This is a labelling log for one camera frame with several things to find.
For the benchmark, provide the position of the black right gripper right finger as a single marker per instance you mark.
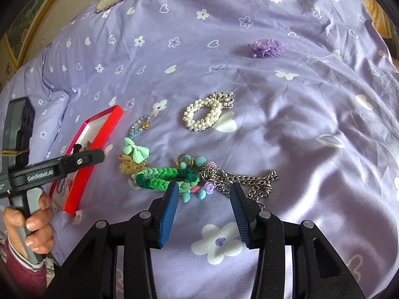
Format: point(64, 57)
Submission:
point(318, 270)

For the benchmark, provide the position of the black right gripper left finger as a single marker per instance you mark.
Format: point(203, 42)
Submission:
point(90, 269)

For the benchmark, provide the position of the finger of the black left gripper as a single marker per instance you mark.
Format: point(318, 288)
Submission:
point(76, 161)
point(77, 148)

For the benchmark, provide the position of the maroon sleeve forearm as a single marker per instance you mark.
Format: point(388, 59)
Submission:
point(31, 279)

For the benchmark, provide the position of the red shallow jewelry box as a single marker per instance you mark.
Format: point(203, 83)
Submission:
point(93, 133)

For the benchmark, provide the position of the left hand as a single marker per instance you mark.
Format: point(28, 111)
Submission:
point(41, 239)

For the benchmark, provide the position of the mint green bow charm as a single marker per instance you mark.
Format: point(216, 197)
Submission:
point(133, 158)

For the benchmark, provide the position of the lavender floral bed quilt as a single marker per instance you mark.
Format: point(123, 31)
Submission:
point(324, 115)

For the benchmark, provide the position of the purple fabric flower hairpiece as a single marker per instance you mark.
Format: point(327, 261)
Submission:
point(264, 48)

